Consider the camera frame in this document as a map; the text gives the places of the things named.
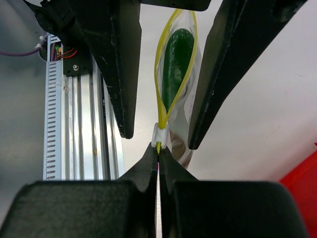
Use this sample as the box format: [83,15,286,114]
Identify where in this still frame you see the aluminium mounting rail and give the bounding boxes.
[60,60,125,180]

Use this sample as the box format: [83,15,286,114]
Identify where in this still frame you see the red plastic tray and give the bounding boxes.
[280,152,317,238]

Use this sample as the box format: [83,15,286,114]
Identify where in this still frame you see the clear zip top bag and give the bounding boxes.
[151,9,202,168]

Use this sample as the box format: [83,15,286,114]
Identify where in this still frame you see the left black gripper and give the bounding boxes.
[140,0,211,11]

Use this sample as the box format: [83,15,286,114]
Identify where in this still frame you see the green cucumber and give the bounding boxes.
[161,28,194,111]

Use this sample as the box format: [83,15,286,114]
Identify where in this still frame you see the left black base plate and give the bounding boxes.
[61,44,93,77]

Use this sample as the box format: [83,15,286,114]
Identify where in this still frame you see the white slotted cable duct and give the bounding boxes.
[43,34,62,181]

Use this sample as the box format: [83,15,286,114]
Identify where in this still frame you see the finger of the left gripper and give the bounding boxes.
[188,0,305,150]
[68,0,142,139]

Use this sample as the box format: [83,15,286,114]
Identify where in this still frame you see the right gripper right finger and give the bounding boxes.
[158,149,309,238]

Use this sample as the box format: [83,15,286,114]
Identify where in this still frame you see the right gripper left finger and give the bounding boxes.
[0,146,158,238]

